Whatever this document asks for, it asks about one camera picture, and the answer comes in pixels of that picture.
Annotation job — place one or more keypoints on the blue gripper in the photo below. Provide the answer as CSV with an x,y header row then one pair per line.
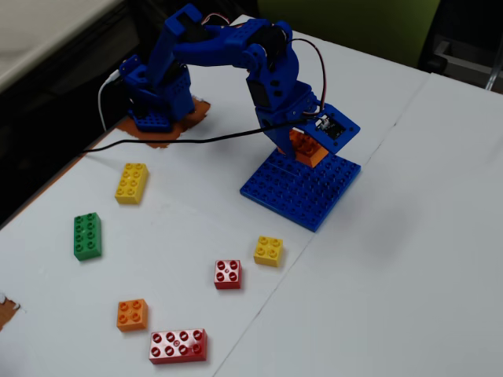
x,y
280,138

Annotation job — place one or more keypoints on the orange 2x4 block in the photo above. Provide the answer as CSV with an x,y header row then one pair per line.
x,y
310,155

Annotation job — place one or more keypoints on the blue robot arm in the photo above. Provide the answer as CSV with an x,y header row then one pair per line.
x,y
220,47

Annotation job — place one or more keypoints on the yellow 2x2 block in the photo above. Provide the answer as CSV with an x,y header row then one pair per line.
x,y
268,251

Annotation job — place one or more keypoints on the red 2x2 block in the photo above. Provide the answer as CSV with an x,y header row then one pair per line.
x,y
228,275

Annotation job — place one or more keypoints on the yellow 2x4 block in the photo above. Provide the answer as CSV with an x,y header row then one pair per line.
x,y
131,184

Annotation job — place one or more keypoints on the green 2x4 block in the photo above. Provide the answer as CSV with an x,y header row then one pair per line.
x,y
87,236

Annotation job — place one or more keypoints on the red 2x4 block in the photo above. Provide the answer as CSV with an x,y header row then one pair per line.
x,y
177,346

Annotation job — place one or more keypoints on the orange 2x2 block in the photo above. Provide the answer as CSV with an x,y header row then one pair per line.
x,y
132,315

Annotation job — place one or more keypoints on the blue 8x8 stud plate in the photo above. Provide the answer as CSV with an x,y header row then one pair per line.
x,y
302,192

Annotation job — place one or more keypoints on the brown tape patch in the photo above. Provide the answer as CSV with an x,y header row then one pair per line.
x,y
196,114
6,312

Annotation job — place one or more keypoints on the green partition panel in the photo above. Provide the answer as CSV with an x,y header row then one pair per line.
x,y
353,23

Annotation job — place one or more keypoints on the black chair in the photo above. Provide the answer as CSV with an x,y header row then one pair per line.
x,y
471,23

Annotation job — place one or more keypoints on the grey side table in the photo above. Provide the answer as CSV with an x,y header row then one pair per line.
x,y
39,31

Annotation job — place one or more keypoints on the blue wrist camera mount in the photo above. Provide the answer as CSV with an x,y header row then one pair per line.
x,y
338,129

